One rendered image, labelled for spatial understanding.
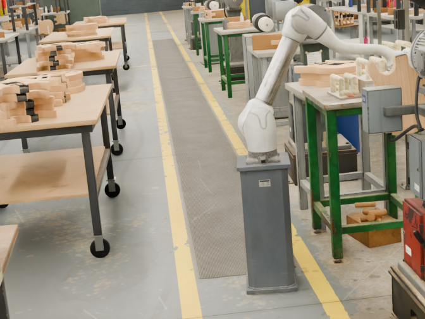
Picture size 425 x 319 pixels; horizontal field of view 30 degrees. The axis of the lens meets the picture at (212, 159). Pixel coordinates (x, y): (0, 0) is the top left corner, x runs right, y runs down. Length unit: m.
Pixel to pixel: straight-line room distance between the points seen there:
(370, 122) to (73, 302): 1.91
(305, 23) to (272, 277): 1.35
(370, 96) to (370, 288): 1.17
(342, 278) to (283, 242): 0.44
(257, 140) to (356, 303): 0.97
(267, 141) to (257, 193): 0.28
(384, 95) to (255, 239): 1.10
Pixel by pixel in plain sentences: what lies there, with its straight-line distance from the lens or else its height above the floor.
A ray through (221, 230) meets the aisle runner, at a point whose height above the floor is 0.00.
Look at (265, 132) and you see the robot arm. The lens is 4.11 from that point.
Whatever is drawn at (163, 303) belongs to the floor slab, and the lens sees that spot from 4.29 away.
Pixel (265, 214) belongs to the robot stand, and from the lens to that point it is 4.17.
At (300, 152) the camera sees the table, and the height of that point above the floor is 0.42.
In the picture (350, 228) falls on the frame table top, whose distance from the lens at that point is 4.61.
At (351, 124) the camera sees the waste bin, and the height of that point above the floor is 0.28.
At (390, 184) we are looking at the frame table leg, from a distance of 5.19.
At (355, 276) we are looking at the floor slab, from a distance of 4.47.
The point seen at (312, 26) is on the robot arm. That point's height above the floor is 1.37.
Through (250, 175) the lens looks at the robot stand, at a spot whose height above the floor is 0.65.
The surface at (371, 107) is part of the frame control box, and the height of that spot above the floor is 1.04.
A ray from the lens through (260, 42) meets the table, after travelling 7.88.
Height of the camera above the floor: 1.69
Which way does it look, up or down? 13 degrees down
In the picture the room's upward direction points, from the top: 5 degrees counter-clockwise
